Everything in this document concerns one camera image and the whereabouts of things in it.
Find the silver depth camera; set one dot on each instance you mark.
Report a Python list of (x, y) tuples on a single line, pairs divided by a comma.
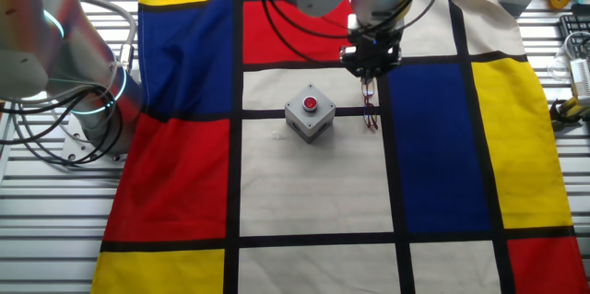
[(349, 53)]

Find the black keyboard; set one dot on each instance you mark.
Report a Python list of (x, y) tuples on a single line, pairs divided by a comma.
[(574, 24)]

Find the grey box with red button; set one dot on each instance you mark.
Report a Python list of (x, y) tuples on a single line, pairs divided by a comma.
[(309, 121)]

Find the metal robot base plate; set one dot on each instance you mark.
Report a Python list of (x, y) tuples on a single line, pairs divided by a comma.
[(74, 146)]

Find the small clear plastic piece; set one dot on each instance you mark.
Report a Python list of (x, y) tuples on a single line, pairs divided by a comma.
[(276, 136)]

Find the colour-block patterned cloth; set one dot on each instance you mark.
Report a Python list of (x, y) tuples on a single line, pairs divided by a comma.
[(313, 183)]

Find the red thin-framed glasses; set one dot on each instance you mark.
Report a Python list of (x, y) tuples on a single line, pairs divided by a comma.
[(371, 121)]

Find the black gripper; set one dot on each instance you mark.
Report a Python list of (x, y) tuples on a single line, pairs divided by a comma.
[(375, 56)]

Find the white ribbed device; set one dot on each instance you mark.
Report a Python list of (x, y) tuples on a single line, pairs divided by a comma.
[(581, 79)]

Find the yellow and black tool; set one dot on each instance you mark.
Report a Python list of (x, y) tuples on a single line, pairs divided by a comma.
[(574, 109)]

